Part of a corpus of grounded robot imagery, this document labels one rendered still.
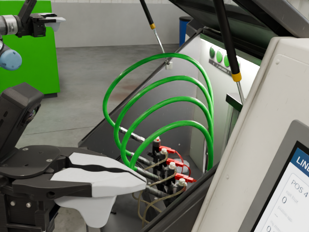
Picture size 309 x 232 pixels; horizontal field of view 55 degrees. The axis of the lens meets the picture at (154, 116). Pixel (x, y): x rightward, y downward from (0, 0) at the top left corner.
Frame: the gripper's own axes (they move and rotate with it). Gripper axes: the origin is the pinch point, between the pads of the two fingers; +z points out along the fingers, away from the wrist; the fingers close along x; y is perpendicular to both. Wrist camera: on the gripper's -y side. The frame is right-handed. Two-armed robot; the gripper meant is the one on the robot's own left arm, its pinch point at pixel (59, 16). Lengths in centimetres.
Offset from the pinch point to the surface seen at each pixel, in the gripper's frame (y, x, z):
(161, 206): 36, 87, -15
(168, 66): 9, 50, 22
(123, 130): 18, 66, -16
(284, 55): -22, 107, -16
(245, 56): -9, 86, 14
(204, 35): -7, 60, 28
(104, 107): 10, 62, -20
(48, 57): 118, -227, 111
